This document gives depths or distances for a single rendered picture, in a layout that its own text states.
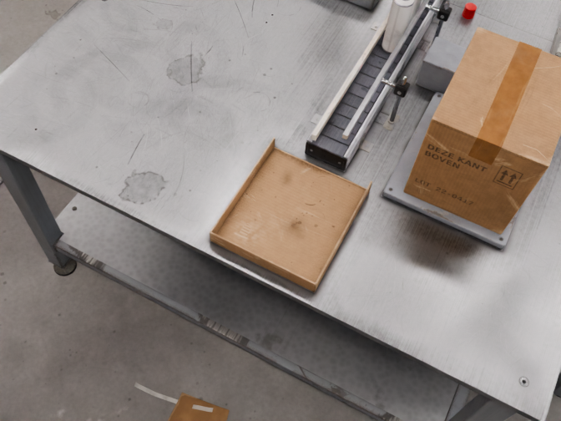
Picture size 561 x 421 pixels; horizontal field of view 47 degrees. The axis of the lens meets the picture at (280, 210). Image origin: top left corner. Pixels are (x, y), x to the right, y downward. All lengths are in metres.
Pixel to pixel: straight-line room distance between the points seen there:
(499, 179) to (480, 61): 0.26
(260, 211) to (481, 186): 0.49
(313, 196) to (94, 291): 1.09
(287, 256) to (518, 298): 0.51
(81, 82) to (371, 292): 0.91
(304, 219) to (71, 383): 1.09
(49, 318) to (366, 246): 1.26
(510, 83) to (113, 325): 1.50
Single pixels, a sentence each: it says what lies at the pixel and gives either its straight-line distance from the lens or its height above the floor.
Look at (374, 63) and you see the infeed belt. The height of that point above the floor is 0.88.
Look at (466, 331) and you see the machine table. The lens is 1.43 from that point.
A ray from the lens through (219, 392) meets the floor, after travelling 2.17.
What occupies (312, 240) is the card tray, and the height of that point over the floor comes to 0.83.
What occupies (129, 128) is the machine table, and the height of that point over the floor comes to 0.83.
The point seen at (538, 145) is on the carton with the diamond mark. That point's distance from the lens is 1.35.
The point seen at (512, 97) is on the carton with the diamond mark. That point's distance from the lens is 1.41.
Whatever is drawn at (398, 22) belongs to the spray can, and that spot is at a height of 0.99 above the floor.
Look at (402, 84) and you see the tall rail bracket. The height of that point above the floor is 0.97.
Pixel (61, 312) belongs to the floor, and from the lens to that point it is 2.35.
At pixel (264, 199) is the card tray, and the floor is 0.83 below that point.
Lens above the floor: 2.10
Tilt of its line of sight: 59 degrees down
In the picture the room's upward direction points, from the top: 5 degrees clockwise
